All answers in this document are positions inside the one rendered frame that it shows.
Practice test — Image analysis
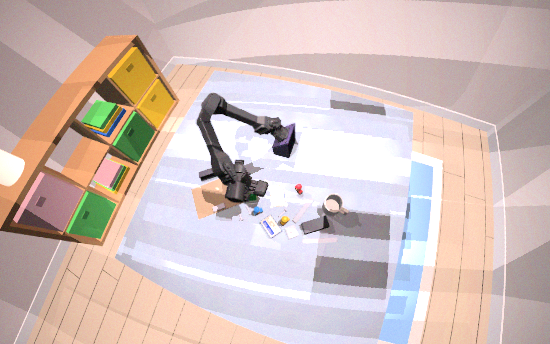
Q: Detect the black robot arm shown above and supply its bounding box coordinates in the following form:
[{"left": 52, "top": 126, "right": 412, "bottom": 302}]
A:
[{"left": 196, "top": 92, "right": 290, "bottom": 203}]

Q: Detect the grey mug with tan handle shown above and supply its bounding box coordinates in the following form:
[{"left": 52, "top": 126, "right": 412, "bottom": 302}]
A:
[{"left": 322, "top": 193, "right": 349, "bottom": 217}]

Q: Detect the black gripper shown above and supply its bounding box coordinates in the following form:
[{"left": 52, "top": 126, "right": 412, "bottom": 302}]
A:
[{"left": 243, "top": 172, "right": 269, "bottom": 198}]

